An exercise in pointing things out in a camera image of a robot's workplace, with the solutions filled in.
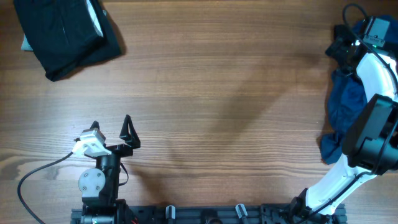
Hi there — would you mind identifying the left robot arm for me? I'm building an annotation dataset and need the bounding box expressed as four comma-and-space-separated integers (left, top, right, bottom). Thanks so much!
73, 114, 141, 224

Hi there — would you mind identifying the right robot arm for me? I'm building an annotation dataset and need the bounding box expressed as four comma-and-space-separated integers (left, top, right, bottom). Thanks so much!
289, 17, 397, 223

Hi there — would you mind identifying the blue garment pile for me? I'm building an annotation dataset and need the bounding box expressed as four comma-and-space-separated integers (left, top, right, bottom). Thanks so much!
320, 15, 397, 164

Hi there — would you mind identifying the folded black garment stack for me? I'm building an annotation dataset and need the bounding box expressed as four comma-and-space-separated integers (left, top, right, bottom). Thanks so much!
13, 0, 122, 82

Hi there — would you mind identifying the folded grey garment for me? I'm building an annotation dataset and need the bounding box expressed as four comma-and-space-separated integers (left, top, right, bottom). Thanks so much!
21, 35, 33, 52

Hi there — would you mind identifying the black mounting rail base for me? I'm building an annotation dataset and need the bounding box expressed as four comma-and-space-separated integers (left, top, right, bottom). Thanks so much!
70, 203, 346, 224

